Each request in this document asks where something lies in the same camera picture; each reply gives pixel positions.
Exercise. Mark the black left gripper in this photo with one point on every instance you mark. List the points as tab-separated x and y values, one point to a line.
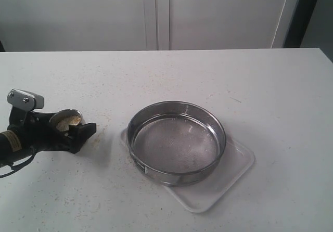
32	130

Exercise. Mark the grain mixture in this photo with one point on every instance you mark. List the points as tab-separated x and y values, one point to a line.
64	124

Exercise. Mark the stainless steel cup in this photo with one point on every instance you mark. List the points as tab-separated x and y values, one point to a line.
57	117

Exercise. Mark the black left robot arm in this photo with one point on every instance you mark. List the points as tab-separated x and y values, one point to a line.
17	159

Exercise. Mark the round steel mesh sieve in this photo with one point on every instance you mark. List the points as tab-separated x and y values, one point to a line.
175	143

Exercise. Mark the white cabinet with doors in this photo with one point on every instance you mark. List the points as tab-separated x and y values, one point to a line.
78	25

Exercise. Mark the white plastic tray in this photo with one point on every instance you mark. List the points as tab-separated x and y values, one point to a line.
202	196

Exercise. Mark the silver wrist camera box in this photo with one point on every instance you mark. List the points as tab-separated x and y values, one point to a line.
24	100

